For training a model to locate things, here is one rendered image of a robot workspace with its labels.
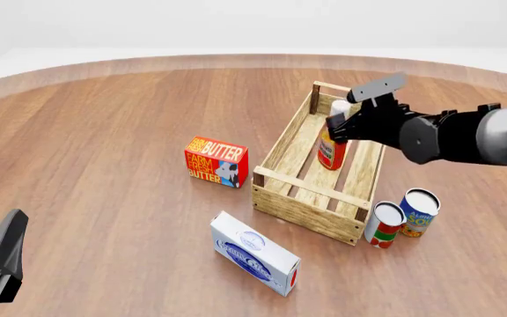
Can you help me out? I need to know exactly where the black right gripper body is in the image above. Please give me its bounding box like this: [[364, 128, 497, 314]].
[[347, 92, 423, 149]]

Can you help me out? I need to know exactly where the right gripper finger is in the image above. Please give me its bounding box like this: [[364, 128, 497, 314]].
[[326, 110, 363, 130], [328, 126, 361, 144]]

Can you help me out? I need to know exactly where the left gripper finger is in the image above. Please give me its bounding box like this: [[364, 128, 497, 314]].
[[0, 209, 30, 277]]

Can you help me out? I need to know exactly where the red ketchup bottle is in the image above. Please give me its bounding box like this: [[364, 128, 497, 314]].
[[317, 99, 353, 172]]

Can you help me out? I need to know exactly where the wooden slat tray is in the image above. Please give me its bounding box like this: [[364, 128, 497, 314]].
[[251, 80, 387, 247]]

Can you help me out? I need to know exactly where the grey plate on black stalk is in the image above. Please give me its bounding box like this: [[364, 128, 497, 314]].
[[346, 71, 409, 108]]

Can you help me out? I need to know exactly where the blue alphabet soup tin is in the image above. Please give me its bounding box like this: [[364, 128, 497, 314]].
[[398, 188, 442, 239]]

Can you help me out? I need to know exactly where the white tin with tomato print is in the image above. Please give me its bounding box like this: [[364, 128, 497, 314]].
[[364, 200, 408, 250]]

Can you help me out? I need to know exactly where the red butter box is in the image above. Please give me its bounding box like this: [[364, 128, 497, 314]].
[[183, 135, 250, 190]]

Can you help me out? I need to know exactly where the white cream cheese box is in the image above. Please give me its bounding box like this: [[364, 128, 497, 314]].
[[209, 210, 302, 299]]

